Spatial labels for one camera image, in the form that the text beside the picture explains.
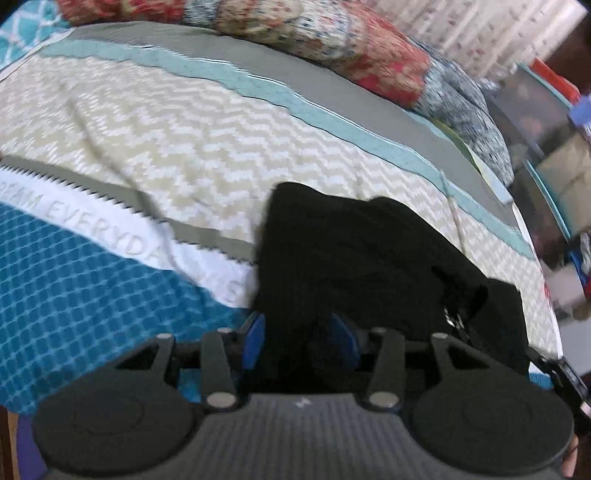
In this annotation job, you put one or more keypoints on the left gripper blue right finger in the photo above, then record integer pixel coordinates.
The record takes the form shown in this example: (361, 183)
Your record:
(345, 341)

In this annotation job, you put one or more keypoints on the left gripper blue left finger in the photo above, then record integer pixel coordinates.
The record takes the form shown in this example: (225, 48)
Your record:
(253, 333)

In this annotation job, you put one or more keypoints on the black pants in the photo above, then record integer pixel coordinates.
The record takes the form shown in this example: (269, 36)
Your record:
(374, 263)

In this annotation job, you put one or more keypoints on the pile of colourful clothes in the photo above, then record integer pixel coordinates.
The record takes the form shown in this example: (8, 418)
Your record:
(581, 258)

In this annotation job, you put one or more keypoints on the clear storage bin teal lid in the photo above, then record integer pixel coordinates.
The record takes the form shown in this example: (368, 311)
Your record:
(550, 159)

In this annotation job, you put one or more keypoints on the patchwork bedspread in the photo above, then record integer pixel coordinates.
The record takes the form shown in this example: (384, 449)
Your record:
(137, 164)

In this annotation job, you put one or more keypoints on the red and blue patterned quilt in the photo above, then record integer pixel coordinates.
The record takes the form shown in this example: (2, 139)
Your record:
(347, 37)

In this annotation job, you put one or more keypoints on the floral curtain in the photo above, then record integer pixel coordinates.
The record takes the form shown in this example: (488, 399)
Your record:
(487, 38)

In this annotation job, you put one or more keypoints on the teal lattice pillow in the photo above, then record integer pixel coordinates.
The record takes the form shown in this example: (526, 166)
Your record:
(31, 24)

